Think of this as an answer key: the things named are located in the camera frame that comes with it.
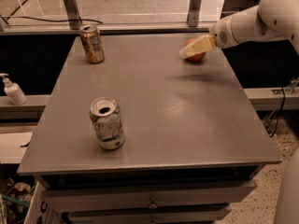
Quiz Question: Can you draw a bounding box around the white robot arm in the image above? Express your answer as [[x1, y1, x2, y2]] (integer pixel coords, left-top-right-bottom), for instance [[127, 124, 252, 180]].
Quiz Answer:
[[179, 0, 299, 59]]

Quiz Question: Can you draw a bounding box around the grey drawer cabinet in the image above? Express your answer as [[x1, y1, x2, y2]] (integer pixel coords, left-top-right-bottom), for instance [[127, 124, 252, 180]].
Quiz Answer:
[[17, 32, 283, 224]]

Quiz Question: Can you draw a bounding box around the lower drawer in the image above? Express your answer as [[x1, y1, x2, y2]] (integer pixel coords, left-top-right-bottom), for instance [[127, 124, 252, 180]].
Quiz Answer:
[[68, 204, 231, 224]]

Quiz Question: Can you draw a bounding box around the clutter bag on floor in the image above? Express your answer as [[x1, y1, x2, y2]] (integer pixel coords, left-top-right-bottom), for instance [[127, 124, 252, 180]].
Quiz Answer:
[[0, 178, 35, 224]]

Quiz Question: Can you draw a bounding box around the brown gold soda can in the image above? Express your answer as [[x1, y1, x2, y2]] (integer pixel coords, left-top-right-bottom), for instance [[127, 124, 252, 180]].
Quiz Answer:
[[79, 25, 105, 63]]

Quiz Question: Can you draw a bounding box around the cardboard box with print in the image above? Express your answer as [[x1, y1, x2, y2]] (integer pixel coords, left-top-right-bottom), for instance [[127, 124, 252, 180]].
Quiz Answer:
[[24, 182, 62, 224]]

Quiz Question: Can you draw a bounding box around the white pump bottle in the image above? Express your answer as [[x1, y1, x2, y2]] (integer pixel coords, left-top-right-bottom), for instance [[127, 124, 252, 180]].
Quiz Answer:
[[0, 73, 27, 105]]

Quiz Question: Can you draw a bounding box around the top drawer with knob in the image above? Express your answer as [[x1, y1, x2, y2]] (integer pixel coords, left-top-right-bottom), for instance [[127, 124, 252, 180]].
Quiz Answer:
[[42, 180, 257, 212]]

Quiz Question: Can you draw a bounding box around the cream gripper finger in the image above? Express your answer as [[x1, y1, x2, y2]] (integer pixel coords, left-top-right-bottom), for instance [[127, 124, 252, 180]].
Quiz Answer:
[[179, 35, 215, 59]]

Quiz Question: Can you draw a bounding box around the white green 7up can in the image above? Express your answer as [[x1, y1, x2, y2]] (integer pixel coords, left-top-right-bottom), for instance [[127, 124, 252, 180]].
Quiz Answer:
[[89, 97, 124, 150]]

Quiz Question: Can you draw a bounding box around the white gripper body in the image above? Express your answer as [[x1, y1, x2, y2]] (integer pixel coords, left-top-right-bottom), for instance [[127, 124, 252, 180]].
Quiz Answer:
[[209, 15, 237, 49]]

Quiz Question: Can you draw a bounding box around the metal window rail frame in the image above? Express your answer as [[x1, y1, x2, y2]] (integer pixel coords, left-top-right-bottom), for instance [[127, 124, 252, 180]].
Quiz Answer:
[[1, 0, 259, 35]]

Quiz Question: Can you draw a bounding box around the red apple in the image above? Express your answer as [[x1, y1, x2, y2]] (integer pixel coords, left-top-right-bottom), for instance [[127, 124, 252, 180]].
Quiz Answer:
[[185, 38, 206, 63]]

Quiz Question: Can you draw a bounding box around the black cable on ledge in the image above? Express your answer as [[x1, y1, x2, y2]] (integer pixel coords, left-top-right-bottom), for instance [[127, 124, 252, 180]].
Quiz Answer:
[[0, 14, 104, 25]]

